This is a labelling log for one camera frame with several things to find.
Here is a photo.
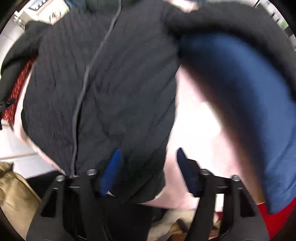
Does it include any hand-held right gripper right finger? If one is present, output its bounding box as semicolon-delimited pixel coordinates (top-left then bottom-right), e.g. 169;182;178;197
176;148;270;241

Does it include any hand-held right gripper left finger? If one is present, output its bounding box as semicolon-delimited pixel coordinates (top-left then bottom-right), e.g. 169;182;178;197
26;149;124;241

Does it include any black quilted jacket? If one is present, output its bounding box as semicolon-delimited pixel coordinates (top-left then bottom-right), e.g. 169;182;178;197
0;0;296;205

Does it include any pink polka dot bedsheet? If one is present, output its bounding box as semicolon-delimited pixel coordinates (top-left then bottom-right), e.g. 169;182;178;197
14;67;266;211

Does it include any tan cloth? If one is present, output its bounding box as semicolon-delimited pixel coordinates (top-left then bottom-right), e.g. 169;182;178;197
0;162;45;235

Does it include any blue cloth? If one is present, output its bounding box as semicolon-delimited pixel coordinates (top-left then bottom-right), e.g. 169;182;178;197
180;34;296;215

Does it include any red patterned cloth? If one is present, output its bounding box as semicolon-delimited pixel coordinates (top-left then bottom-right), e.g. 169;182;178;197
3;59;35;122

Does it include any white machine with control panel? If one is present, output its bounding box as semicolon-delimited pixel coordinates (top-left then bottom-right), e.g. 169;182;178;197
14;0;67;30

